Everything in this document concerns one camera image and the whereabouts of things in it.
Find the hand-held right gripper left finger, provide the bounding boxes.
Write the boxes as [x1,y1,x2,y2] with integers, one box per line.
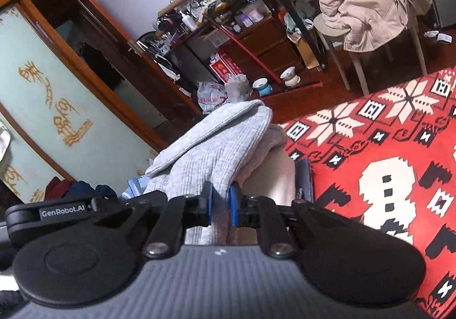
[93,182,214,258]

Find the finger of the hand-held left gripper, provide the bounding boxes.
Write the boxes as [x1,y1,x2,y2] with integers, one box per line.
[132,191,168,211]

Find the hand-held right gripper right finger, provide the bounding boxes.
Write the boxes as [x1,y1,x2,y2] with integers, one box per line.
[228,184,351,258]

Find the grey knit sweater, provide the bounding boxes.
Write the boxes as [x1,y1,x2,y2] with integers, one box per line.
[144,100,287,246]

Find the dark clothes pile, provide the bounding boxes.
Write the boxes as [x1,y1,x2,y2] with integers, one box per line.
[44,176,118,204]

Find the light blue cloth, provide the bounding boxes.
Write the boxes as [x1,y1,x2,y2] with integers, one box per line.
[121,169,152,202]

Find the folded white garment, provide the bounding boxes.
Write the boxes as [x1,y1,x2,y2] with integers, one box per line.
[226,150,296,245]

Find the white plastic bag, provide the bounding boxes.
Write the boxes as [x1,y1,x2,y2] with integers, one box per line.
[197,74,252,115]

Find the blue pet bowl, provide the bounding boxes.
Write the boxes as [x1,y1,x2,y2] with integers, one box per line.
[253,78,274,97]

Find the red white box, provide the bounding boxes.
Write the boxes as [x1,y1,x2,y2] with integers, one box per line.
[209,52,243,84]

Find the white pet bowl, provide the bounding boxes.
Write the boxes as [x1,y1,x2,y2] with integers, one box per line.
[281,68,302,87]

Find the wooden wardrobe frosted panel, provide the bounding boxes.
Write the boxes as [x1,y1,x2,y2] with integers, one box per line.
[0,0,203,206]

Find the red patterned blanket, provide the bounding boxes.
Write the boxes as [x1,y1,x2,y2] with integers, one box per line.
[280,68,456,319]

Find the red broom stick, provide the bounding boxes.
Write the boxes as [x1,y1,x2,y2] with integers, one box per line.
[201,9,284,86]

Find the wooden dresser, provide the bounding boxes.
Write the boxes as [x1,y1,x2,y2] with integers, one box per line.
[199,16,323,90]

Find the tan paper bag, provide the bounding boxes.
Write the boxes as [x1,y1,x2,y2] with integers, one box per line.
[296,36,321,70]

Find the wooden chair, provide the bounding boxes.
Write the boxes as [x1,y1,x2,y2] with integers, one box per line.
[313,14,428,95]

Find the white paper scraps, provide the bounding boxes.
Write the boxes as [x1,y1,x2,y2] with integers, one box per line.
[424,30,453,44]

